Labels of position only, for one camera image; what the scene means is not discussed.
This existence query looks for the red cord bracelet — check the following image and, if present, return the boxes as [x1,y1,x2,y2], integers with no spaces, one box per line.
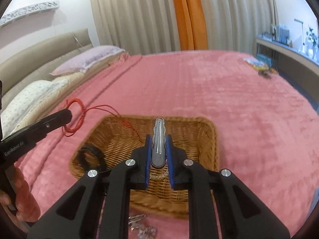
[60,98,143,140]

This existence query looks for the black wrist watch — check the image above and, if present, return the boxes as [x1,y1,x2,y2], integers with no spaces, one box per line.
[76,145,108,173]

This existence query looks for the person's left hand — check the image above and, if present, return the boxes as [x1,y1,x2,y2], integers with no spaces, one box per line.
[1,167,40,229]

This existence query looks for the white floral pillow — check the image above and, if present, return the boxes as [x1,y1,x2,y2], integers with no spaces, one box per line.
[1,80,68,138]

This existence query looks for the beige padded headboard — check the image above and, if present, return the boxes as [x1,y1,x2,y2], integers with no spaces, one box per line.
[1,29,93,109]

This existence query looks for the brown wicker basket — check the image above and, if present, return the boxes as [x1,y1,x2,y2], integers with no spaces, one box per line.
[69,116,220,219]

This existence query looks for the pink pillow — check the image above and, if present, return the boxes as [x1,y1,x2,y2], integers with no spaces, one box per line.
[51,45,126,77]

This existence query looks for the pink fleece blanket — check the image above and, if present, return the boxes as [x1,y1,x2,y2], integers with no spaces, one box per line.
[17,51,318,234]

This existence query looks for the items on bed corner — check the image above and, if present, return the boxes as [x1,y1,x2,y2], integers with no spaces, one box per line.
[243,58,279,79]

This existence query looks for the beige curtain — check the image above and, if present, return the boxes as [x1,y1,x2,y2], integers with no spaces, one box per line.
[91,0,279,55]

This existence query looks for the white desk lamp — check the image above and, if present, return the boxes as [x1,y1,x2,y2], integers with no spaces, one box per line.
[294,18,305,53]

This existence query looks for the orange curtain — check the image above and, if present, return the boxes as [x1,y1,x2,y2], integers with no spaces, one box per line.
[173,0,208,50]

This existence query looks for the vase with plant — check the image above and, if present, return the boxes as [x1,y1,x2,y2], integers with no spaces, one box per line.
[306,25,318,59]

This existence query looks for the white decorative wall shelf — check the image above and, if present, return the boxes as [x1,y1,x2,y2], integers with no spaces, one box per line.
[0,1,60,28]

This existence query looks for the white wall desk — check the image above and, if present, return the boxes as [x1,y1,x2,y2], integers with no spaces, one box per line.
[256,35,318,103]

